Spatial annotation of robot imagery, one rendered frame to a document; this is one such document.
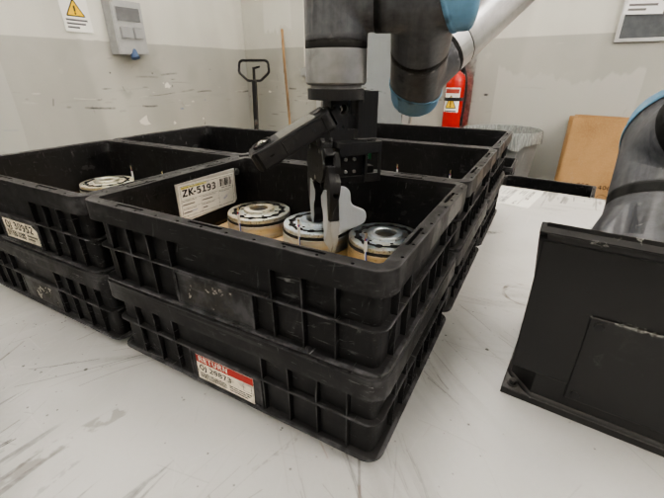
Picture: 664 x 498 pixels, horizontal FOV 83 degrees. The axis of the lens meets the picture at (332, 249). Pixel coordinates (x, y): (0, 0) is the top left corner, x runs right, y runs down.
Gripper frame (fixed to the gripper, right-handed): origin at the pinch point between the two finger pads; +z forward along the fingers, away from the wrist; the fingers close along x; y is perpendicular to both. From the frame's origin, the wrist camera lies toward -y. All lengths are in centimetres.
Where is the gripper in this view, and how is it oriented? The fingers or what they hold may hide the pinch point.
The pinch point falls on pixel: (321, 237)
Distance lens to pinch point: 55.2
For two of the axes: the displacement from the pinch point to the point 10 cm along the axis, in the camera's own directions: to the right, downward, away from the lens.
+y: 9.4, -1.4, 3.0
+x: -3.3, -3.9, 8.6
